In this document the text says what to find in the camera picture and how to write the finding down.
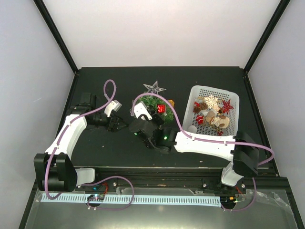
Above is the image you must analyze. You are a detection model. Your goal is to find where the small green christmas tree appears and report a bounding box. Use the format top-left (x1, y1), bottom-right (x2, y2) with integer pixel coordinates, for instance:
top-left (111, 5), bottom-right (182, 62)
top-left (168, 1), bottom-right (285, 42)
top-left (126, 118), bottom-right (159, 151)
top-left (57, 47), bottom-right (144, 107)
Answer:
top-left (130, 93), bottom-right (174, 125)

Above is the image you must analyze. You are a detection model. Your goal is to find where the red gift box ornament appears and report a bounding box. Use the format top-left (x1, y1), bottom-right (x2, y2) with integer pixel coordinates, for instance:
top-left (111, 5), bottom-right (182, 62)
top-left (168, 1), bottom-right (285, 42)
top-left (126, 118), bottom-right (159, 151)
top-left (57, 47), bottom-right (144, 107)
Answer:
top-left (157, 104), bottom-right (166, 114)

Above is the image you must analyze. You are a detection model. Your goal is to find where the silver star tree topper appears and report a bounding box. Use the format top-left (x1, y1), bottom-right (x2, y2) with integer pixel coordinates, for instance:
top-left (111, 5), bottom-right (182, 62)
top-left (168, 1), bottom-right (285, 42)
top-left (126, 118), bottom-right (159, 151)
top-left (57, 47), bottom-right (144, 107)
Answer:
top-left (143, 81), bottom-right (166, 94)

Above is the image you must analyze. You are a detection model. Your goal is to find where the gold gift box ornament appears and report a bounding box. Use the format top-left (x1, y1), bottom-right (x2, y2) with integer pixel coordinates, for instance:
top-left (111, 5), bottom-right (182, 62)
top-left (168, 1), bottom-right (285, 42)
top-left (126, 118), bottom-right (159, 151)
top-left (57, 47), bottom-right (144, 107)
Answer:
top-left (167, 100), bottom-right (174, 107)

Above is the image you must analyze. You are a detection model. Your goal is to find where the white perforated plastic basket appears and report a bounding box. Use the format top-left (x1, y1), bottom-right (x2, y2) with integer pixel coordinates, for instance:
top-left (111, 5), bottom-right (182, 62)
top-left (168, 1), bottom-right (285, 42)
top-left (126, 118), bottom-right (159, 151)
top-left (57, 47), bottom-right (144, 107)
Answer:
top-left (183, 85), bottom-right (239, 136)

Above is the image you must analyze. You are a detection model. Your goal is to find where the red santa ornament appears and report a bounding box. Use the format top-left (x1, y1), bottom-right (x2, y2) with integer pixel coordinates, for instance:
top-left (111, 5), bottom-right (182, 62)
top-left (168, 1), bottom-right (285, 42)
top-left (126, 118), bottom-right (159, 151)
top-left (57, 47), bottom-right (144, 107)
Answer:
top-left (196, 115), bottom-right (206, 125)

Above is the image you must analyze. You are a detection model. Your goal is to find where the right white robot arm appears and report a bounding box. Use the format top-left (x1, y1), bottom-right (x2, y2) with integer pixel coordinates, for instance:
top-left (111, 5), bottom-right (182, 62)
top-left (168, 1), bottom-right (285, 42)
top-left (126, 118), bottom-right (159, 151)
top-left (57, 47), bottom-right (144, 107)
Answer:
top-left (129, 114), bottom-right (259, 192)

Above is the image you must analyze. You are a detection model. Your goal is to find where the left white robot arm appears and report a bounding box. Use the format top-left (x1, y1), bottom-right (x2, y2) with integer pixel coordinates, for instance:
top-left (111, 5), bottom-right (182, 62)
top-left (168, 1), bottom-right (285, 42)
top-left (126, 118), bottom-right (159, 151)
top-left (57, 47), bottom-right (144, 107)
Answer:
top-left (34, 93), bottom-right (126, 192)

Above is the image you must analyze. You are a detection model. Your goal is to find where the white ball ornament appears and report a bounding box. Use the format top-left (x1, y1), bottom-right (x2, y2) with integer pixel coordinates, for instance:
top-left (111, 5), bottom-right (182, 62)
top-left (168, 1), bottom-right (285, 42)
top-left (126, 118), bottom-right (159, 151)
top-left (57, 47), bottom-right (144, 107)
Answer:
top-left (188, 125), bottom-right (197, 134)

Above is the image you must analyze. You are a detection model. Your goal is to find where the brown pine cone ornament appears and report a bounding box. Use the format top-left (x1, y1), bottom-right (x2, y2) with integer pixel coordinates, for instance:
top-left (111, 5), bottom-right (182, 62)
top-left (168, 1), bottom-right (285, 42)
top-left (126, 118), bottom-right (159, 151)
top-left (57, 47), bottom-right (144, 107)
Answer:
top-left (193, 102), bottom-right (208, 114)

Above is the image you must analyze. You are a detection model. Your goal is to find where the gold snowflake ornament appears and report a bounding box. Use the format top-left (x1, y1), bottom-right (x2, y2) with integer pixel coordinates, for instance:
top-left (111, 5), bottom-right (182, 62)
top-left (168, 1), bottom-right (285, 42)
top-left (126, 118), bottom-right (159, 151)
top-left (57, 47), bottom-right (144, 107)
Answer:
top-left (204, 94), bottom-right (218, 109)

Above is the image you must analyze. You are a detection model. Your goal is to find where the red star ornament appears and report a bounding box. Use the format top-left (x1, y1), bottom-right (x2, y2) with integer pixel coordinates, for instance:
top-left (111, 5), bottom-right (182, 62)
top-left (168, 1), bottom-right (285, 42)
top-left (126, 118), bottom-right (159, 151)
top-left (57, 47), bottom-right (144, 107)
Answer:
top-left (222, 99), bottom-right (234, 114)

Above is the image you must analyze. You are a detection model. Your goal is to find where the right circuit board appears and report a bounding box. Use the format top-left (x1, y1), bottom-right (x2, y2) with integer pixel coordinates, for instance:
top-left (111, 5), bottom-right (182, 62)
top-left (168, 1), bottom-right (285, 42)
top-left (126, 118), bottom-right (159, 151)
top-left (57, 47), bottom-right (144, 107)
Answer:
top-left (220, 196), bottom-right (244, 204)

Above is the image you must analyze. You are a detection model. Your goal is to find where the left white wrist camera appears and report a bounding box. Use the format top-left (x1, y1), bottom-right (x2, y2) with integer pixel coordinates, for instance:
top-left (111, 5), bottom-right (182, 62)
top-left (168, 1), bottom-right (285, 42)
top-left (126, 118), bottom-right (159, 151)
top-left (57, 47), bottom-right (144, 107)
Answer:
top-left (104, 100), bottom-right (122, 117)

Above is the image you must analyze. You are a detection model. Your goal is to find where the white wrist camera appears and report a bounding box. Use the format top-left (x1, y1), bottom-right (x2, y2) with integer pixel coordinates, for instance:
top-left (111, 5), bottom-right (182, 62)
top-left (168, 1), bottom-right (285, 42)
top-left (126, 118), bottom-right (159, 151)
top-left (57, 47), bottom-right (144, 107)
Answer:
top-left (133, 102), bottom-right (152, 121)
top-left (104, 100), bottom-right (122, 117)

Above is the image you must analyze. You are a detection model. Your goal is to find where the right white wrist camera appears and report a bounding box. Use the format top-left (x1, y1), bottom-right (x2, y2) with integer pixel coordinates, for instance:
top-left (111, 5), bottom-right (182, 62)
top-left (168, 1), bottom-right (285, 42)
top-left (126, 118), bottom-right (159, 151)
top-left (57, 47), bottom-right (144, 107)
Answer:
top-left (133, 102), bottom-right (152, 121)

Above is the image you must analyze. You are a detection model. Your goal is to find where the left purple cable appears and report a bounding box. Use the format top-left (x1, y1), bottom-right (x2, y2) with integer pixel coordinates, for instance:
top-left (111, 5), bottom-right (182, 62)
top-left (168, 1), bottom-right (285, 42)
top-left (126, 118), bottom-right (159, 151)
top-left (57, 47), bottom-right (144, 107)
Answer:
top-left (44, 79), bottom-right (117, 200)

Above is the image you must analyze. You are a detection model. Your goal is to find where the purple cable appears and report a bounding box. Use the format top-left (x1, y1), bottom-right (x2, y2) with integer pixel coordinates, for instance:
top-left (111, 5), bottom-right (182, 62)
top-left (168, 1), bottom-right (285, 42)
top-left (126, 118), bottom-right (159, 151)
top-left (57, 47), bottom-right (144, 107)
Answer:
top-left (132, 93), bottom-right (275, 167)
top-left (44, 79), bottom-right (117, 200)

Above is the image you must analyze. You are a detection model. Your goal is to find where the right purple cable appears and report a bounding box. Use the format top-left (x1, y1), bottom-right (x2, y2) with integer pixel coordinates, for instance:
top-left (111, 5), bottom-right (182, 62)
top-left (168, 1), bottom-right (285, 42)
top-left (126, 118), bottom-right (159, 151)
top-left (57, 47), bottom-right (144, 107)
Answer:
top-left (132, 93), bottom-right (275, 167)

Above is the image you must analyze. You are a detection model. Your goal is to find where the white slotted cable duct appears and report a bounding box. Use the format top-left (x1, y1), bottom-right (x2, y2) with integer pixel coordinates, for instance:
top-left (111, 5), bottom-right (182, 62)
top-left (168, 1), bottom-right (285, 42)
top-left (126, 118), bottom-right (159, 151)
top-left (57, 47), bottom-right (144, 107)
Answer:
top-left (40, 193), bottom-right (221, 207)

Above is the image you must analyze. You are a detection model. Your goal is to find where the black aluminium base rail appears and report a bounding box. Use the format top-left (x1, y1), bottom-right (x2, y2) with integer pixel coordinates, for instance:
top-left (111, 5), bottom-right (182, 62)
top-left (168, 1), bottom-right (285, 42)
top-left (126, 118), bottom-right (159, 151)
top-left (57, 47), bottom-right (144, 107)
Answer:
top-left (87, 167), bottom-right (291, 194)

